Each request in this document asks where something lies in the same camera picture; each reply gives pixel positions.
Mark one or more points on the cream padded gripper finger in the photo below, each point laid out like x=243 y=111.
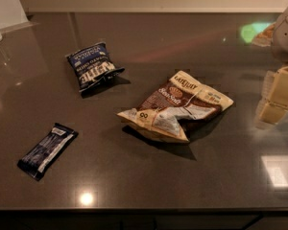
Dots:
x=273 y=105

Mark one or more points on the dark blue rxbar wrapper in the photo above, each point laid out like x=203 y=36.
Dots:
x=37 y=161

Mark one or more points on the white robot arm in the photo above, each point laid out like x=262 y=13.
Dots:
x=278 y=35

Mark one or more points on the brown cream Late July bag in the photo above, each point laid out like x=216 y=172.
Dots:
x=177 y=106

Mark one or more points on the blue kettle chips bag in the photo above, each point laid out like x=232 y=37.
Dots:
x=92 y=66

